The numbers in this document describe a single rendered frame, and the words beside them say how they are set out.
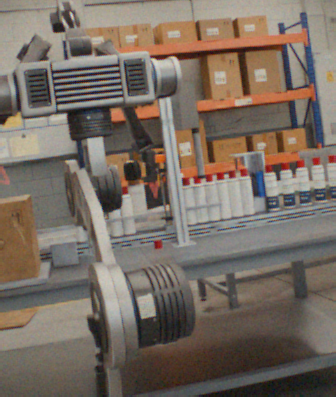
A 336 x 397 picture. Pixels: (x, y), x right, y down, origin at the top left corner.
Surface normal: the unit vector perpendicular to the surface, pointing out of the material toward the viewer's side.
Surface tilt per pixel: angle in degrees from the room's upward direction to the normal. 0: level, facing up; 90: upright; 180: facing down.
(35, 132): 90
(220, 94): 91
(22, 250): 90
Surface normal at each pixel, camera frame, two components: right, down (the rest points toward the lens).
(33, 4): 0.29, 0.01
